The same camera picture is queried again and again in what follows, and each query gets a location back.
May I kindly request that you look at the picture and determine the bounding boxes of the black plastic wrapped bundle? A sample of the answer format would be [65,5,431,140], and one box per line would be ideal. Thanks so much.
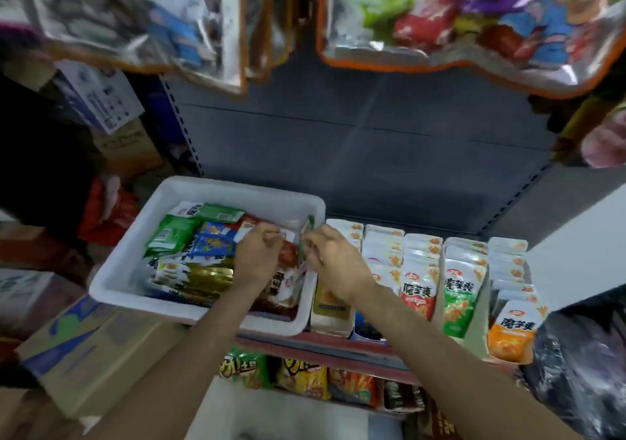
[523,293,626,440]

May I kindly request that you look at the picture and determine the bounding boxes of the person's left hand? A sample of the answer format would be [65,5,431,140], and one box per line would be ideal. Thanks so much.
[231,222,288,290]

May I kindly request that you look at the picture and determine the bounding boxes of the orange trimmed toy snack bag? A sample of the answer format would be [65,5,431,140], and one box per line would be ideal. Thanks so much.
[0,0,297,95]

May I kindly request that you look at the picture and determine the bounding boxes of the pile of snack packets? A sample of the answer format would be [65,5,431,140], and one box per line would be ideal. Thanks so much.
[142,202,314,315]

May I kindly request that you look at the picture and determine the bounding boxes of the blue snack packet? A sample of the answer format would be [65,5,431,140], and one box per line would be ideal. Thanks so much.
[355,312,385,342]

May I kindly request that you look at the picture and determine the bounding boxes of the person's right forearm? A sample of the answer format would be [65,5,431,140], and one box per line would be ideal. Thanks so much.
[352,283,588,440]

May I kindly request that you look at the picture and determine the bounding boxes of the green display box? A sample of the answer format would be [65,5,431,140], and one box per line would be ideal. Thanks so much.
[439,236,491,344]

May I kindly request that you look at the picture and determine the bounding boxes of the person's left forearm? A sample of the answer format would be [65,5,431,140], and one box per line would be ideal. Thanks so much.
[83,273,270,440]

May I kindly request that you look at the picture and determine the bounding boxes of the person's right hand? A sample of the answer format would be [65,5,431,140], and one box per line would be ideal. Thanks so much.
[300,224,377,305]

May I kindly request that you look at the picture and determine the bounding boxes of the orange trimmed colourful candy bag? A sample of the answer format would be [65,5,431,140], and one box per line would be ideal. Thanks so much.
[315,0,626,100]

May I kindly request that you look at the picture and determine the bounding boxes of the white blue carton box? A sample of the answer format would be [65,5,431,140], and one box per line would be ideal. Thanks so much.
[53,60,146,136]

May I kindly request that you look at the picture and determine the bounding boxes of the orange display box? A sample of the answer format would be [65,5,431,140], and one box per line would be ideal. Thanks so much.
[485,236,550,366]

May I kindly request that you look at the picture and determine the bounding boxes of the pale printed carton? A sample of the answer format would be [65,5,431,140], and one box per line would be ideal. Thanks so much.
[0,269,84,338]

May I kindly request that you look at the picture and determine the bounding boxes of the hanging pink candy bag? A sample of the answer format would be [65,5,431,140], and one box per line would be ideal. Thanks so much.
[581,112,626,170]

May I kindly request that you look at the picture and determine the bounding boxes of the plain brown cardboard carton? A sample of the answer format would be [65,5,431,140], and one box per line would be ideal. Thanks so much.
[93,120,164,178]

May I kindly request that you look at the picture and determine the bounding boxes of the red plastic bag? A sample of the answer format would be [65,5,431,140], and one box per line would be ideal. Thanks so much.
[78,173,139,250]

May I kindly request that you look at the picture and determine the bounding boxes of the hanging yellow green snack bags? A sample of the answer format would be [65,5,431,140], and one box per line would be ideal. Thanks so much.
[533,83,626,168]

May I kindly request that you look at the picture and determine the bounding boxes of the white plastic bin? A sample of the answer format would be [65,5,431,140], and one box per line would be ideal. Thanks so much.
[88,175,328,337]

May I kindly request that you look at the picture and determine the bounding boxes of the row of orange chip bags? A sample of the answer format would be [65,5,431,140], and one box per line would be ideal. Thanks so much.
[220,349,428,413]

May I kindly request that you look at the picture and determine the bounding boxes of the blue print cardboard carton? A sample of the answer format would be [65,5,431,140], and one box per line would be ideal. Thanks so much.
[18,296,187,418]

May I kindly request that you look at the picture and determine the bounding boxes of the red display box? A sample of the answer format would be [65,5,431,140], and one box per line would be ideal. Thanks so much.
[395,232,444,325]

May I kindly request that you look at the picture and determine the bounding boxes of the blue display box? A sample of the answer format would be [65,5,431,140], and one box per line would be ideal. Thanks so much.
[351,224,406,344]

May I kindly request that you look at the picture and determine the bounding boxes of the gold display box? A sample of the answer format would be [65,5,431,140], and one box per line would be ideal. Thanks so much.
[309,218,366,339]

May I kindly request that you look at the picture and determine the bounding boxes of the dark red white-label carton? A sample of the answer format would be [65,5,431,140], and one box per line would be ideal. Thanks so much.
[425,400,463,440]

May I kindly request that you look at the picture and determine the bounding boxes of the gold snack packet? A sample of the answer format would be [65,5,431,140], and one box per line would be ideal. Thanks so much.
[313,280,353,321]

